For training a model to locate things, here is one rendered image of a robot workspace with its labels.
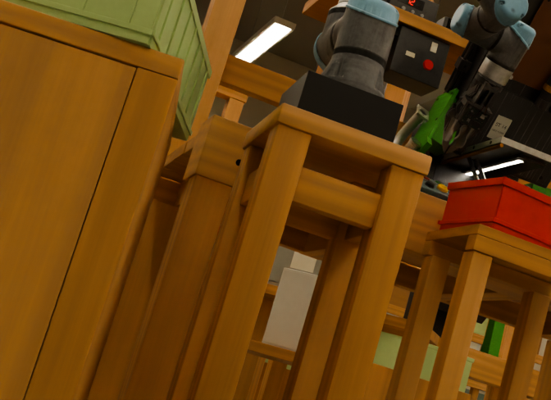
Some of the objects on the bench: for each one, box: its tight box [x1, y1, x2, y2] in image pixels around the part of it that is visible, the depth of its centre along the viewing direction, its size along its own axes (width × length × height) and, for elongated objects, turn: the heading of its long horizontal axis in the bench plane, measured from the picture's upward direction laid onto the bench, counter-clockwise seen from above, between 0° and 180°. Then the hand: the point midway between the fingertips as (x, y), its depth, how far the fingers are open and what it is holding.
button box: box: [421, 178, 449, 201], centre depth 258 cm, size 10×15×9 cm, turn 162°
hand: (447, 147), depth 256 cm, fingers closed
